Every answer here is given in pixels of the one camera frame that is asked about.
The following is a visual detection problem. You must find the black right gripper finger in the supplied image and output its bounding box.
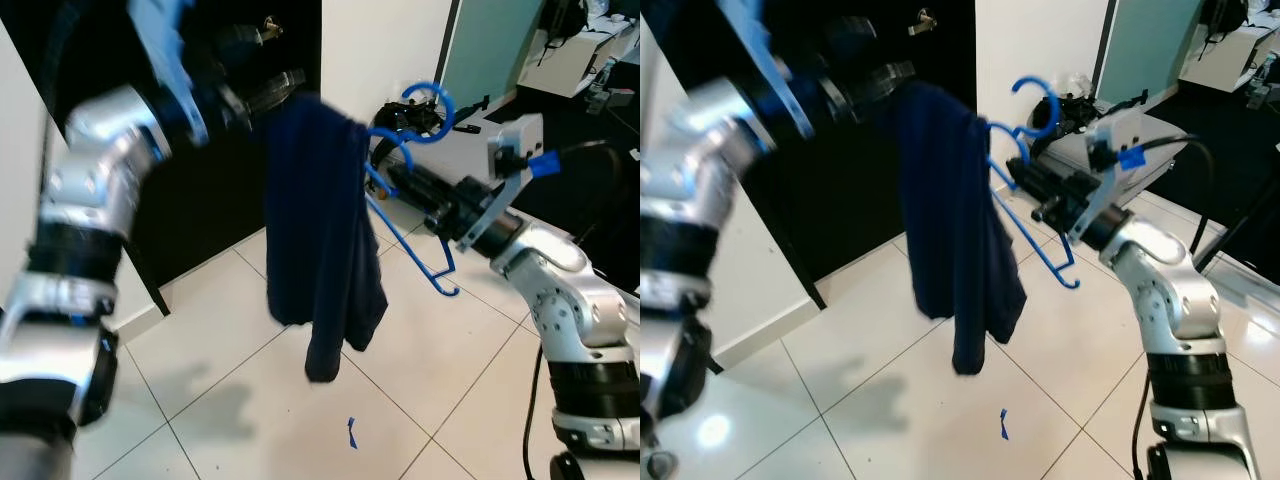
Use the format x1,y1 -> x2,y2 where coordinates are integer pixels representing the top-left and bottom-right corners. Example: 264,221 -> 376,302
1009,156 -> 1072,188
1014,179 -> 1062,212
394,187 -> 447,220
387,162 -> 457,197

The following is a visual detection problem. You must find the blue plastic hanger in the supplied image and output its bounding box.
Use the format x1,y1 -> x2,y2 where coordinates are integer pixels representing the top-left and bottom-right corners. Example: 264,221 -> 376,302
985,77 -> 1083,291
375,83 -> 461,298
365,128 -> 441,271
985,120 -> 1061,271

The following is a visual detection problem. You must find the navy blue garment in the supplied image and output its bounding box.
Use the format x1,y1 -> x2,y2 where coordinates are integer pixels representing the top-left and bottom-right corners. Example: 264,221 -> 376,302
895,80 -> 1028,376
265,92 -> 389,383

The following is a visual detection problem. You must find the black carpet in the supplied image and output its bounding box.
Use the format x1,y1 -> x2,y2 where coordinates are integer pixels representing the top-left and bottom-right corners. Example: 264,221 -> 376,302
1140,80 -> 1280,286
500,60 -> 640,291

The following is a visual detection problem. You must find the black door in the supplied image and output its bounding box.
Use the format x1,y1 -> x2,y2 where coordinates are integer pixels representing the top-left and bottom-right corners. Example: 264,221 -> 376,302
0,0 -> 323,316
640,0 -> 976,311

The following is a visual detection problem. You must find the black metal clothes rack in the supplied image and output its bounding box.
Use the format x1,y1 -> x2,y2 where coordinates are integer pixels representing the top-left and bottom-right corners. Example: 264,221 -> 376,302
1193,165 -> 1280,276

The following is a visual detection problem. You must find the white shelf unit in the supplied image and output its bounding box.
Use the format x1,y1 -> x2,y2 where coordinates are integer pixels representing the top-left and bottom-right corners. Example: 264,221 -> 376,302
518,25 -> 640,98
1180,25 -> 1280,96

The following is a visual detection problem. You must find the grey power adapter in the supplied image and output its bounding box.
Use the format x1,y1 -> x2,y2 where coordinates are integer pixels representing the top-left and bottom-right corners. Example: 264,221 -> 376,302
590,60 -> 631,111
1245,65 -> 1280,106

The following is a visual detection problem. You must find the black backpack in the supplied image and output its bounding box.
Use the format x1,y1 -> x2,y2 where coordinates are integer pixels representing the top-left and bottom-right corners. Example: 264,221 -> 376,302
1200,0 -> 1251,46
540,0 -> 591,46

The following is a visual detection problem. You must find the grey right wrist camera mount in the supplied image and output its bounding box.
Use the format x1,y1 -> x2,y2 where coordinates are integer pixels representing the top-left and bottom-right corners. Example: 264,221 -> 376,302
455,113 -> 547,251
1075,115 -> 1143,246

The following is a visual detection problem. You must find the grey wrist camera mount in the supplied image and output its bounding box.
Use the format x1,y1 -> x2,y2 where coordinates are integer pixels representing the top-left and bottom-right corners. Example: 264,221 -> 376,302
715,0 -> 816,141
125,0 -> 216,146
1075,115 -> 1143,246
455,113 -> 547,251

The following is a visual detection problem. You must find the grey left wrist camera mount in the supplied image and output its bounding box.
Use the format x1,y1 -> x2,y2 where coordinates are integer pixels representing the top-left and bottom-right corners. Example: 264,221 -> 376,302
715,0 -> 816,141
125,0 -> 216,146

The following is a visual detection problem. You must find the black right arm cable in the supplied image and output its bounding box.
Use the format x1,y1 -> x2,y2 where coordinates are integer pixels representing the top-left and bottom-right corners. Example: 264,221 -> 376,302
1130,135 -> 1219,480
523,140 -> 640,480

